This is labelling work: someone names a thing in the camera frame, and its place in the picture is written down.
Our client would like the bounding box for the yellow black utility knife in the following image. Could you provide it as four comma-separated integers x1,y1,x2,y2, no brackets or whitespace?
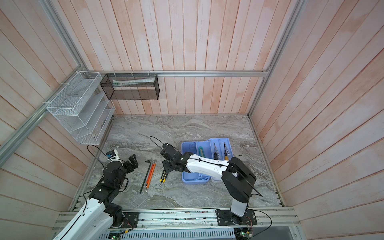
160,170,168,185

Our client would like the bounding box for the black hex key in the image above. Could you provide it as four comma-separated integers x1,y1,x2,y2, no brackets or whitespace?
140,160,154,194

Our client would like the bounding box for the red screwdriver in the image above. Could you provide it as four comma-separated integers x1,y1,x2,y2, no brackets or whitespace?
145,161,157,192

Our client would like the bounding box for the orange screwdriver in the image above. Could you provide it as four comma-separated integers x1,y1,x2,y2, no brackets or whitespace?
146,161,158,189

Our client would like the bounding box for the black handle screwdriver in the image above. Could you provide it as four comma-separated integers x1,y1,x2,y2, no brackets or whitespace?
214,144,220,160

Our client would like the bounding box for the blue tool box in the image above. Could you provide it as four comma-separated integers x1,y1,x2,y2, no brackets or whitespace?
182,138,234,185

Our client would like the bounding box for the teal utility knife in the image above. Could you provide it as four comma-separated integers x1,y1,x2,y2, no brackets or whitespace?
198,147,205,158

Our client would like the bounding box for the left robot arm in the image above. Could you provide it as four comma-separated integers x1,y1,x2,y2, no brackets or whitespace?
55,154,139,240

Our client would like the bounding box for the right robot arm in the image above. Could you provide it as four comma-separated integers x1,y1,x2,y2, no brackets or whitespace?
161,148,257,218

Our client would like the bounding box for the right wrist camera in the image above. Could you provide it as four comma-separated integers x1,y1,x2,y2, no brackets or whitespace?
161,143,180,160

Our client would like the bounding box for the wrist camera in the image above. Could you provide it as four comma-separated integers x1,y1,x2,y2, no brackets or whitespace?
161,143,180,160
106,150,120,161

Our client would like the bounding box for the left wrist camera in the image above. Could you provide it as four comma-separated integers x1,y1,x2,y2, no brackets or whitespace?
106,150,120,161

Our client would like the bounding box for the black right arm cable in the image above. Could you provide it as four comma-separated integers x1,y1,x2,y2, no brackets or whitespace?
149,136,165,151

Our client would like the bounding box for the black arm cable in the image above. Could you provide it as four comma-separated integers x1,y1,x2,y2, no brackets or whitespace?
86,144,109,169
149,136,165,151

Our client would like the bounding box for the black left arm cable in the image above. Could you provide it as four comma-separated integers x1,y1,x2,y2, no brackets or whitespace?
86,144,109,169

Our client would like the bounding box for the white wire mesh shelf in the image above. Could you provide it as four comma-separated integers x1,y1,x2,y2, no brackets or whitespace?
47,72,115,145

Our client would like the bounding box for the black wire mesh basket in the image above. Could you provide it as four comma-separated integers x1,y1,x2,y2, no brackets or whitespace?
101,73,160,101

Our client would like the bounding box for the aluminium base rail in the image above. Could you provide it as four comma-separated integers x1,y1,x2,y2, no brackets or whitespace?
56,206,301,240

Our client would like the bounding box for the aluminium frame rail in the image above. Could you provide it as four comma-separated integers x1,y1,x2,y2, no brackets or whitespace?
1,1,308,166

